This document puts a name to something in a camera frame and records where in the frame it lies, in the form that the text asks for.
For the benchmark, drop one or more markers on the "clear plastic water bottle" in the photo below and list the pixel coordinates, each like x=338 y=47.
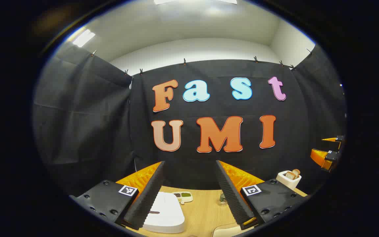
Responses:
x=223 y=199

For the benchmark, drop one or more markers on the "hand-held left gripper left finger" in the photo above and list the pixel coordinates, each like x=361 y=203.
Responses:
x=150 y=194

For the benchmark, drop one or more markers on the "white toaster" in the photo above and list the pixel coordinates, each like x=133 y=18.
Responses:
x=290 y=183

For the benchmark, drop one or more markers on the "white rice cooker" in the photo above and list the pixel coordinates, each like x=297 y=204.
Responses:
x=166 y=214

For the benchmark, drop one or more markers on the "white divided grain dish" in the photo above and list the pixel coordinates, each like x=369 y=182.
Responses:
x=186 y=196

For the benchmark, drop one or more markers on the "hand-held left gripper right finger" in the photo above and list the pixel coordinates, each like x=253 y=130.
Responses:
x=230 y=194

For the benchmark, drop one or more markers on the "toasted bread slice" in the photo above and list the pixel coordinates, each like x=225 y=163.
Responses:
x=290 y=175
x=296 y=172

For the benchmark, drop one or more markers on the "ceiling light panel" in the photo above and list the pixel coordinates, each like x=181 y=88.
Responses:
x=83 y=38
x=163 y=1
x=227 y=1

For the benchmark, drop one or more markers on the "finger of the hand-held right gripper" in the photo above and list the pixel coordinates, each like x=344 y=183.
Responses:
x=331 y=139
x=319 y=157

